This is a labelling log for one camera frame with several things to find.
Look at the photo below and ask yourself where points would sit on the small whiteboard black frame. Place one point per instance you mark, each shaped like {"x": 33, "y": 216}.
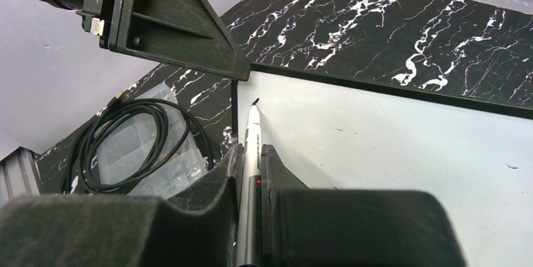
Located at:
{"x": 477, "y": 164}

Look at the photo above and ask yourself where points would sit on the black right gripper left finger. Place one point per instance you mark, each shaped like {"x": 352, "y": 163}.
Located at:
{"x": 196, "y": 227}

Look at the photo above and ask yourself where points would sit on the white whiteboard marker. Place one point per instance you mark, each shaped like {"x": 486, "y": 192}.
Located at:
{"x": 248, "y": 242}

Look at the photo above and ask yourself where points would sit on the aluminium rail left side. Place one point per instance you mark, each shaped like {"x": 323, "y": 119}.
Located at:
{"x": 19, "y": 175}

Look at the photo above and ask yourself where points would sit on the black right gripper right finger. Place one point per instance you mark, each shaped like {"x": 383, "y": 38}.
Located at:
{"x": 305, "y": 226}

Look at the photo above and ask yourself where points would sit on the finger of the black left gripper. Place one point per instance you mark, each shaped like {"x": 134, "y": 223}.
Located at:
{"x": 184, "y": 33}

